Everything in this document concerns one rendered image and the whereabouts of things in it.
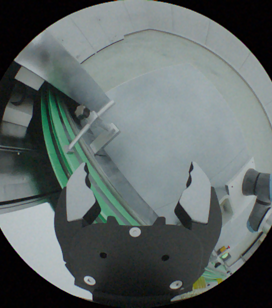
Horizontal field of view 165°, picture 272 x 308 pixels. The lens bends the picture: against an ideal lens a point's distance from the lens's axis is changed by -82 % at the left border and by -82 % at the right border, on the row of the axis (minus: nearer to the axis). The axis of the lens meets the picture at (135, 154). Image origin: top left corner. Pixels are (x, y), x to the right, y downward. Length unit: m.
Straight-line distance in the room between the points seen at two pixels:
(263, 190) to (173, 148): 0.49
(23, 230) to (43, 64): 0.42
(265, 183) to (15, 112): 1.07
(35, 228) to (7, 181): 0.17
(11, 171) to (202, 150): 0.72
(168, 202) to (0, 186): 0.60
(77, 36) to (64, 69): 2.84
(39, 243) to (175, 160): 0.52
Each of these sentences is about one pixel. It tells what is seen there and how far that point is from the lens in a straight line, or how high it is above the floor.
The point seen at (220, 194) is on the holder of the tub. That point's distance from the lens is 0.45.
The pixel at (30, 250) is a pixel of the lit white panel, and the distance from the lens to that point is 0.32.
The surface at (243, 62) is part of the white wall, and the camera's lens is 3.48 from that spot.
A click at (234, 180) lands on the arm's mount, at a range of 0.54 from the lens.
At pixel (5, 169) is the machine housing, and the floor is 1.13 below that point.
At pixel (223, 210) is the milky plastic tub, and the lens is 0.57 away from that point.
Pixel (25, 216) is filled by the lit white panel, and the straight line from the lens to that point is 0.32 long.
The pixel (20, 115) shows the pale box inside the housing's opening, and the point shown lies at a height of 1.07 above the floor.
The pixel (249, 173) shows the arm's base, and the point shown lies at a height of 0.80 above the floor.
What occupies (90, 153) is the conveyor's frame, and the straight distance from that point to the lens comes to 0.32.
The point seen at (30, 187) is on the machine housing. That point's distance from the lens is 0.39.
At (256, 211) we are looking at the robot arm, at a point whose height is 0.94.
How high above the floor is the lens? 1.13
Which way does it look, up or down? 79 degrees down
